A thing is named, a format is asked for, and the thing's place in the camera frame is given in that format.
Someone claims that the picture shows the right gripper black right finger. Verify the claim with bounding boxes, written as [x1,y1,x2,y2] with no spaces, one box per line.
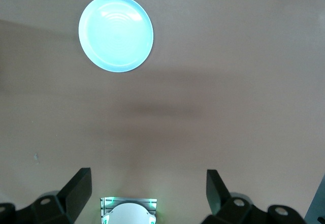
[200,169,305,224]

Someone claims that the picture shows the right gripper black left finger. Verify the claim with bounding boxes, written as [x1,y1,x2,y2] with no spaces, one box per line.
[0,167,92,224]

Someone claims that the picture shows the light blue round plate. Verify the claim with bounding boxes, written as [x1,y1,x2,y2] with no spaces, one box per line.
[78,0,154,72]

